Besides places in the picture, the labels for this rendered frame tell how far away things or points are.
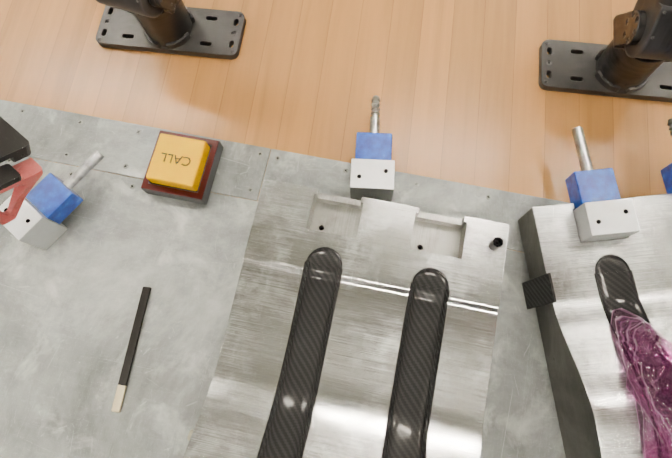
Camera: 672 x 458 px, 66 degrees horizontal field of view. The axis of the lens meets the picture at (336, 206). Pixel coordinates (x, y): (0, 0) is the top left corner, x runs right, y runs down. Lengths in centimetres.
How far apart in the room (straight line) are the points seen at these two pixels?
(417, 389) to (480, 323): 9
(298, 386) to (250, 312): 9
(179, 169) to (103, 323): 20
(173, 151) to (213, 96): 11
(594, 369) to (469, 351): 12
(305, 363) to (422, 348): 12
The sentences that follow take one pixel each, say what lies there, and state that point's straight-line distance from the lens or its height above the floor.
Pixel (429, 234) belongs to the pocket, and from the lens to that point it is 57.
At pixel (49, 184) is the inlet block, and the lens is 71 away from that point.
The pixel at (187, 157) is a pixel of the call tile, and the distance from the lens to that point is 65.
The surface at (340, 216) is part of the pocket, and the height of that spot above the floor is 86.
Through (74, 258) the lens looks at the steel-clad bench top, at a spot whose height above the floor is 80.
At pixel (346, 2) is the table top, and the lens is 78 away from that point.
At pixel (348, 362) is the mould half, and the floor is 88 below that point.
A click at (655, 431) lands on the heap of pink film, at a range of 57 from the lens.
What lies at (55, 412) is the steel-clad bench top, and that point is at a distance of 70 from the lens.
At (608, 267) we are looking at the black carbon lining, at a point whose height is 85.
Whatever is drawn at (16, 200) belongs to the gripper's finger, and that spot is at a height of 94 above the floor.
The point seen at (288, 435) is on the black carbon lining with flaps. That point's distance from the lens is 53.
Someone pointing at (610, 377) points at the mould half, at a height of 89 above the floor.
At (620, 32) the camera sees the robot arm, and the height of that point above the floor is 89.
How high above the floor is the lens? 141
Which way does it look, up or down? 73 degrees down
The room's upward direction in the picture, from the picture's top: 8 degrees counter-clockwise
